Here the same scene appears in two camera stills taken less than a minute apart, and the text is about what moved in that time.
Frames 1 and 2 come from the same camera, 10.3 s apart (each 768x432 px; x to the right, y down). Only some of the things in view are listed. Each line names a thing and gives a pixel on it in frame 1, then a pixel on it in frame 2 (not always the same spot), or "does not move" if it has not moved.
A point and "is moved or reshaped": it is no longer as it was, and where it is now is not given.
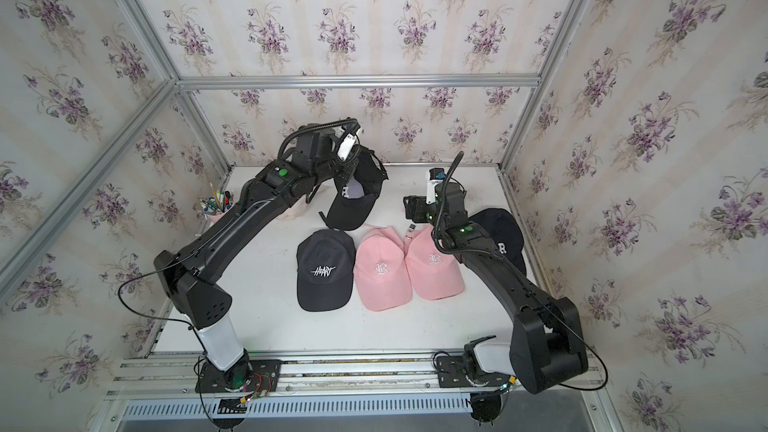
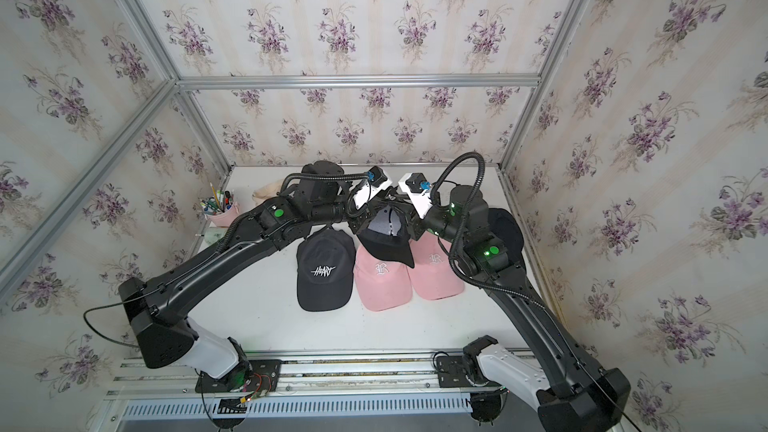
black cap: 505,230 does not move
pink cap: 433,272 does not move
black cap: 348,213 is moved or reshaped
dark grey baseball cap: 325,262 does not move
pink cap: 382,272 does not move
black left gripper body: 341,170 → 357,220
